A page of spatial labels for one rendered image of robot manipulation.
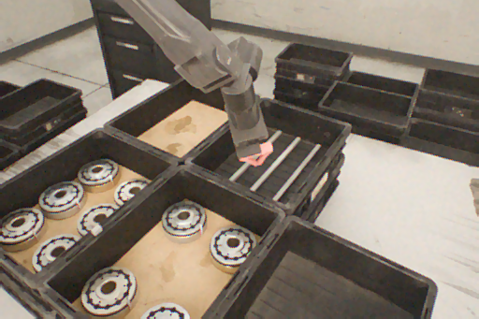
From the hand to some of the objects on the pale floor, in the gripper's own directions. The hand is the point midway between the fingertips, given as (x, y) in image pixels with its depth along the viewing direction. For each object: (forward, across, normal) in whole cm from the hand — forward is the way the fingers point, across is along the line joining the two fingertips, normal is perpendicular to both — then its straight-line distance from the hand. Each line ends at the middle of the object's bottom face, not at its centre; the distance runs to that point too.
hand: (252, 143), depth 81 cm
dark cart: (+145, +148, +51) cm, 214 cm away
